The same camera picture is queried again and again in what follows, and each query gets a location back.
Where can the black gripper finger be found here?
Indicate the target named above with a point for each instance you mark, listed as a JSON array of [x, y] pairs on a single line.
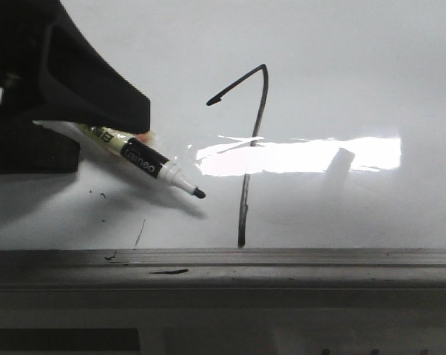
[[27, 148], [50, 72]]

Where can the black white whiteboard marker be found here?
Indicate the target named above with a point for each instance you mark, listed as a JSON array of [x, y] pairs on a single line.
[[129, 147]]

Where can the orange magnet taped to marker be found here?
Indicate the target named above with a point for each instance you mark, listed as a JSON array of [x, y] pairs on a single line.
[[147, 138]]

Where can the white whiteboard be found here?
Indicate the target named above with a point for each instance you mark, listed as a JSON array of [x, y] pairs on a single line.
[[336, 110]]

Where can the grey aluminium whiteboard frame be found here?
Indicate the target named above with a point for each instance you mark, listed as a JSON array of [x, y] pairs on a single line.
[[245, 268]]

